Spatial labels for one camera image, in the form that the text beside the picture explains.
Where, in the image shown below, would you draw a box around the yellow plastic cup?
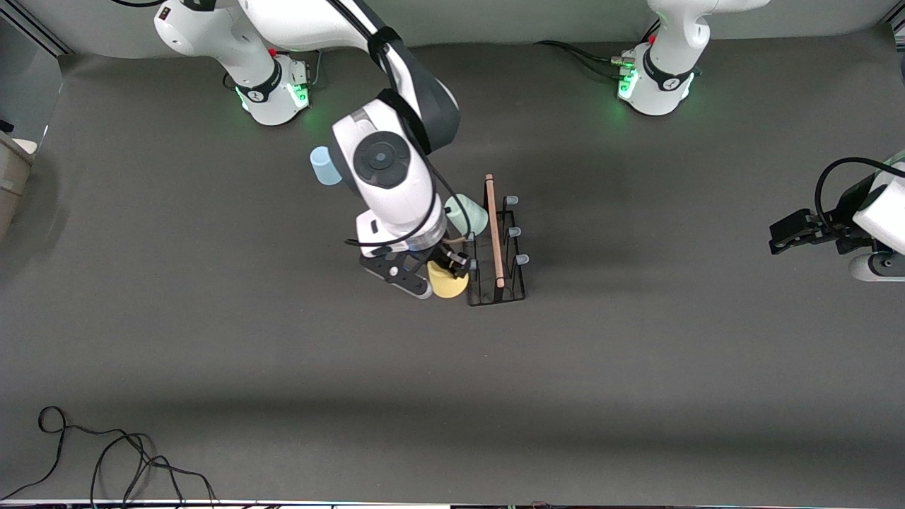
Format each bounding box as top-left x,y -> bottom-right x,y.
427,260 -> 469,299

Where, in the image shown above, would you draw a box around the black wire cup holder wooden handle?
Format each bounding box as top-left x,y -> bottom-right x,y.
463,173 -> 530,307

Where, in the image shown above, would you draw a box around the pale green plastic cup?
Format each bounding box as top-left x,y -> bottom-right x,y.
444,194 -> 489,238

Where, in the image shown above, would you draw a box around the light blue plastic cup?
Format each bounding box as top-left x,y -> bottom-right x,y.
310,146 -> 344,186

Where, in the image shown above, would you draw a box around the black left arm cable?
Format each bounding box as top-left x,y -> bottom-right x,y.
815,157 -> 905,234

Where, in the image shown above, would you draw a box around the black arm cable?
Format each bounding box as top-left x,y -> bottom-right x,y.
815,157 -> 905,234
110,0 -> 467,248

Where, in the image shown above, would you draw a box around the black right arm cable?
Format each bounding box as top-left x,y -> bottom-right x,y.
110,0 -> 467,248

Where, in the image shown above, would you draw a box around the black right base cables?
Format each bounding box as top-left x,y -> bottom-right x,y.
265,42 -> 322,89

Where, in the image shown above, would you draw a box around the black base cables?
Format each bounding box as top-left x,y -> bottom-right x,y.
534,40 -> 631,80
265,42 -> 322,89

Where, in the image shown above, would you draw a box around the black left base cables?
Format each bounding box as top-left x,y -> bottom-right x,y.
534,40 -> 631,80

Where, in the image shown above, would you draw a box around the loose thin black cable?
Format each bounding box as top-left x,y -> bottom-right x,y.
0,405 -> 216,509

